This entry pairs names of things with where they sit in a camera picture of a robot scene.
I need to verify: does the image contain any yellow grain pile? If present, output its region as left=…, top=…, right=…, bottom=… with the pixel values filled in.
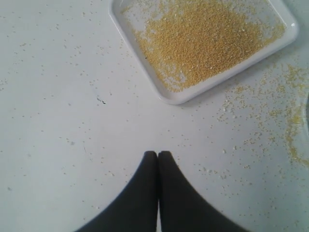
left=120, top=0, right=287, bottom=93

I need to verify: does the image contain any round steel mesh sieve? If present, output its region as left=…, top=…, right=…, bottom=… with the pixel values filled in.
left=304, top=96, right=309, bottom=134

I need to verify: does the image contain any white rectangular plastic tray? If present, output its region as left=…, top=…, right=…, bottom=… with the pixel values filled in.
left=109, top=0, right=299, bottom=105

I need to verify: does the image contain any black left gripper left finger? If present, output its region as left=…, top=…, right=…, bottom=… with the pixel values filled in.
left=78, top=151, right=158, bottom=232

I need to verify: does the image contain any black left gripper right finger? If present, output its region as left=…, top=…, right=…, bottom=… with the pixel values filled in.
left=158, top=151, right=245, bottom=232

